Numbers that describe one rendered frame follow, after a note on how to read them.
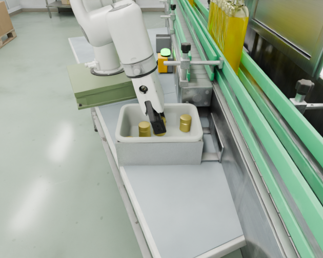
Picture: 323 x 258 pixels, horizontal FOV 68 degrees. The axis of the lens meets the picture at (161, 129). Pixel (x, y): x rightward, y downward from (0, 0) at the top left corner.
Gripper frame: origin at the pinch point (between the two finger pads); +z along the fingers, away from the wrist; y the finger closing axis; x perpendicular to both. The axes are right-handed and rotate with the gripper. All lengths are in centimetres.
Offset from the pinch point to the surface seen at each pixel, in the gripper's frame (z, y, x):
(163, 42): 3, 81, 0
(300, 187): -6.1, -31.0, -21.8
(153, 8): 64, 609, 49
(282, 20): -11.3, 20.8, -38.7
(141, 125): 1.6, 2.6, 5.7
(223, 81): -1.7, 11.3, -19.2
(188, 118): 5.1, 6.5, -7.4
